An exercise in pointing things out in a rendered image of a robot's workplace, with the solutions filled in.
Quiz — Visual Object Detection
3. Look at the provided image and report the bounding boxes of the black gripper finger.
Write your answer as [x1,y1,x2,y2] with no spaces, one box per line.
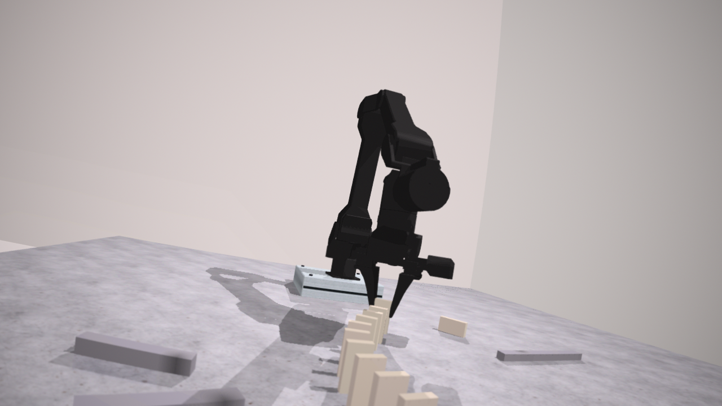
[354,264,380,306]
[389,272,422,318]

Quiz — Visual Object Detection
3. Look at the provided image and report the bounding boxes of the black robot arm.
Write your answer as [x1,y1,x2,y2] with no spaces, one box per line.
[328,89,451,266]

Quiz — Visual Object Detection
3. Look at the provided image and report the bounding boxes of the beige rectangular block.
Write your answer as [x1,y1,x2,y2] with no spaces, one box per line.
[355,314,378,342]
[346,354,387,406]
[438,316,468,338]
[362,309,383,351]
[347,319,372,332]
[375,298,392,334]
[397,392,439,406]
[368,371,410,406]
[369,305,388,344]
[337,328,371,377]
[337,339,375,394]

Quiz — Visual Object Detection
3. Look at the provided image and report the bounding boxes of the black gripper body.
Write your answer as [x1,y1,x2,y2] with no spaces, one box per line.
[325,209,455,280]

